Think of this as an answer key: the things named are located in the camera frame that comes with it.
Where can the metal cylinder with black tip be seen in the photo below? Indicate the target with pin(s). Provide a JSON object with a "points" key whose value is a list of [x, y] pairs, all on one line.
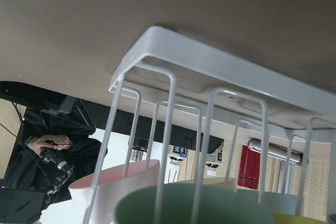
{"points": [[276, 151]]}

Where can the red cylinder container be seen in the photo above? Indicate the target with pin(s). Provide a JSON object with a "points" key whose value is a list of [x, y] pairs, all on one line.
{"points": [[248, 175]]}

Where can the yellow cup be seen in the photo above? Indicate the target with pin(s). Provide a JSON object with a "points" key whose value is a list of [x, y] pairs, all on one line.
{"points": [[289, 219]]}

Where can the black perforated bracket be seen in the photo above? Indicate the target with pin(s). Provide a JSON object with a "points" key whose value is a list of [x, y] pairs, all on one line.
{"points": [[21, 206]]}

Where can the person in black jacket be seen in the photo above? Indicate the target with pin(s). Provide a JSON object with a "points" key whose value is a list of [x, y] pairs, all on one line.
{"points": [[53, 151]]}

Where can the green cup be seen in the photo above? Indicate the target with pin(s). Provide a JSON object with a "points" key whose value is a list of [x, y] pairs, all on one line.
{"points": [[217, 206]]}

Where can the cream white cup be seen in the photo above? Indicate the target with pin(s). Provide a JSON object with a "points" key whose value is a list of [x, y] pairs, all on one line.
{"points": [[218, 182]]}

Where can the light blue cup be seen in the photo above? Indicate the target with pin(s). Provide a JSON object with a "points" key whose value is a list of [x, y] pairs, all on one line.
{"points": [[274, 202]]}

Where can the pink cup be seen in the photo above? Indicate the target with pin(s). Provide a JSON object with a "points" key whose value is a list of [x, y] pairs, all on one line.
{"points": [[112, 188]]}

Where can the white wire cup rack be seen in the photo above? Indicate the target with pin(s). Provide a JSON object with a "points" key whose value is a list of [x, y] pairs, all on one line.
{"points": [[165, 44]]}

